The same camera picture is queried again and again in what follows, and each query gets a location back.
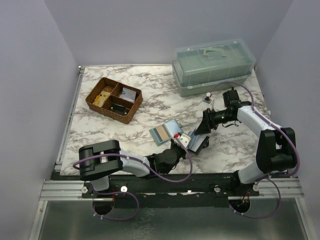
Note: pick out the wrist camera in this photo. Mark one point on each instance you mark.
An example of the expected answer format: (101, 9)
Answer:
(209, 100)
(182, 139)

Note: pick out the gold cards in basket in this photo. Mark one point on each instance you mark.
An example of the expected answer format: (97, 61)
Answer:
(101, 98)

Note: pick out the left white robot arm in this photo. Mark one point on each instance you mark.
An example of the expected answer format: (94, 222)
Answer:
(98, 161)

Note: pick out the green plastic storage box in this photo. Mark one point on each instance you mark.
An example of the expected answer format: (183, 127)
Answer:
(202, 68)

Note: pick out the black metal base rail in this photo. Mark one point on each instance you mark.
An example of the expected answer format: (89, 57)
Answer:
(129, 192)

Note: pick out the white VIP card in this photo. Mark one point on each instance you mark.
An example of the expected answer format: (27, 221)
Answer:
(128, 95)

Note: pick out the brown woven divided basket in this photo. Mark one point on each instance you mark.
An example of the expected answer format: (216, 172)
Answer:
(115, 89)

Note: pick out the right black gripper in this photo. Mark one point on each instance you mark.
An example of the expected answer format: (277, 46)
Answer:
(208, 121)

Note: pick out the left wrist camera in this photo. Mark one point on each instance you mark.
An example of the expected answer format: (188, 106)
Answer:
(182, 139)

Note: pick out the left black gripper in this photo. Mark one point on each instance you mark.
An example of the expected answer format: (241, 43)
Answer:
(183, 156)

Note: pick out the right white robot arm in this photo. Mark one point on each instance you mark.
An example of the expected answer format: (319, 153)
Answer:
(275, 144)

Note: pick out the black leather card holder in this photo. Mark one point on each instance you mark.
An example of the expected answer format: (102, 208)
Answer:
(197, 142)

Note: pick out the aluminium frame rail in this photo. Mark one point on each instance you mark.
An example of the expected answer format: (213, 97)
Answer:
(59, 159)

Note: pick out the black item in basket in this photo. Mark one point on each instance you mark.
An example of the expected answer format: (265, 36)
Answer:
(119, 109)

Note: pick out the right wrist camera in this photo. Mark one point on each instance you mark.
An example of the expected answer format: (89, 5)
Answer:
(209, 100)

